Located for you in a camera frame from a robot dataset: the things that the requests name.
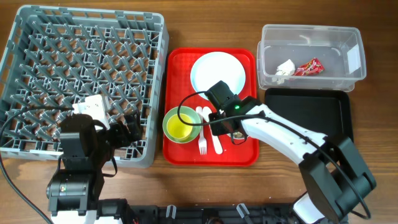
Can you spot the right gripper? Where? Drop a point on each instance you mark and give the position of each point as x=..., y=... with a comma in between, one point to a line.
x=216, y=128

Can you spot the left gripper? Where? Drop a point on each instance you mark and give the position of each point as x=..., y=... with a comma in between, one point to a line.
x=124, y=139

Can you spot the yellow cup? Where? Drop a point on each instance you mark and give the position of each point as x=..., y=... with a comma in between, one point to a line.
x=177, y=128

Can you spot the red snack wrapper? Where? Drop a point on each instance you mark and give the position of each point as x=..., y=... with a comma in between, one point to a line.
x=313, y=67

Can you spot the small light blue bowl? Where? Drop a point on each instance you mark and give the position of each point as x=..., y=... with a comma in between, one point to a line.
x=237, y=135

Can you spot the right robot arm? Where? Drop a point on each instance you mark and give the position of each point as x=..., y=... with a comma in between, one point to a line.
x=335, y=175

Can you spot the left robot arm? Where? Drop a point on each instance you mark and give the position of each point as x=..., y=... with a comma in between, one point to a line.
x=74, y=190

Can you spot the grey dishwasher rack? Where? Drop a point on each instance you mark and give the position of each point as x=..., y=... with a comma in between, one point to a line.
x=58, y=56

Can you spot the white plastic spoon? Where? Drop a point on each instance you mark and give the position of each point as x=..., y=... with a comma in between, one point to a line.
x=206, y=111

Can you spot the white plastic fork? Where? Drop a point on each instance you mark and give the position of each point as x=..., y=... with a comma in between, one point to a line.
x=202, y=143

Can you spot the green bowl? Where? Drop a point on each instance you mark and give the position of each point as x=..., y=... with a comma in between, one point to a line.
x=183, y=110

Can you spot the large light blue plate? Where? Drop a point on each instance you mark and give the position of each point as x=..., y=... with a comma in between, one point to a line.
x=213, y=67

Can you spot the red plastic tray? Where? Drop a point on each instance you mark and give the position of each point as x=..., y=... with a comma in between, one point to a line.
x=178, y=86

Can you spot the crumpled white tissue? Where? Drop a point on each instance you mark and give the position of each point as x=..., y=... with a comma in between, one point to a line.
x=285, y=69

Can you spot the clear plastic bin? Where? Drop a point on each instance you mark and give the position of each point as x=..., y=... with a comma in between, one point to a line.
x=340, y=51

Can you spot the black tray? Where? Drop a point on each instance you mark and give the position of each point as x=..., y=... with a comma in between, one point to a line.
x=322, y=111

